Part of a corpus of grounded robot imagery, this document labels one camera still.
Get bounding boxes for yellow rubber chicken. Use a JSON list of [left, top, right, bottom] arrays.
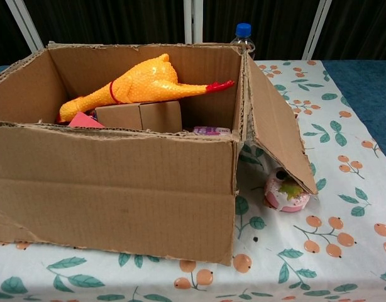
[[57, 53, 235, 123]]

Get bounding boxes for cola bottle blue cap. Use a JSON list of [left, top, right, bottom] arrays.
[[229, 23, 256, 60]]

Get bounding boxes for small brown cardboard box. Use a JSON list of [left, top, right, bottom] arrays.
[[94, 100, 184, 133]]

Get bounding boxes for floral leaf print tablecloth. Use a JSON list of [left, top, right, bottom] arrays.
[[0, 59, 386, 302]]

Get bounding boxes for purple small box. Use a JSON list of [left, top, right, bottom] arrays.
[[192, 125, 233, 137]]

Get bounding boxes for red pink box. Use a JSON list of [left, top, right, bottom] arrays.
[[69, 111, 106, 128]]

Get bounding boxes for white partition post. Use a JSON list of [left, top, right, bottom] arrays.
[[6, 0, 45, 53], [301, 0, 333, 60], [184, 0, 204, 45]]

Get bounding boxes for pink cupcake toy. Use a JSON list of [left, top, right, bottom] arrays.
[[263, 168, 312, 214]]

